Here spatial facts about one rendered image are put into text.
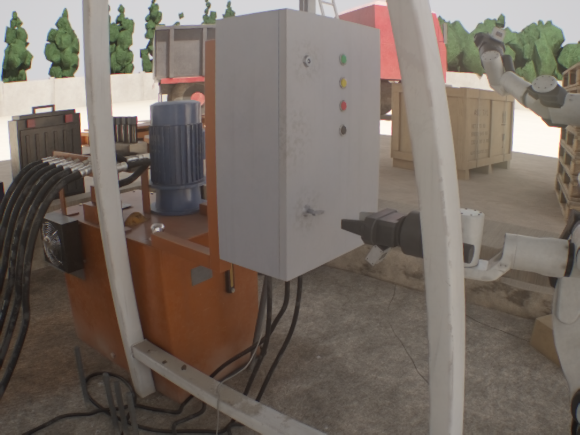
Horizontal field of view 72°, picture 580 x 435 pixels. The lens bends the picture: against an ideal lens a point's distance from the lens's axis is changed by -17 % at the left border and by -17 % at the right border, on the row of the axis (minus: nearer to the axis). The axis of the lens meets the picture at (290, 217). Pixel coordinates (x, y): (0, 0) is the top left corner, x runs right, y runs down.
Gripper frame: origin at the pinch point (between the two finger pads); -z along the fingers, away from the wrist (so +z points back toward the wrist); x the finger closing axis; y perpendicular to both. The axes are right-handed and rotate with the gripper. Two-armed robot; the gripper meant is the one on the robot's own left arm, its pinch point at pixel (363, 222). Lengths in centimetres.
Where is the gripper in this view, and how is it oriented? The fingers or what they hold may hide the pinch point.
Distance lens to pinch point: 99.5
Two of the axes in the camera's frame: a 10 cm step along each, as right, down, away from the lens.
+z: 7.7, 1.7, -6.1
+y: 0.0, 9.6, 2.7
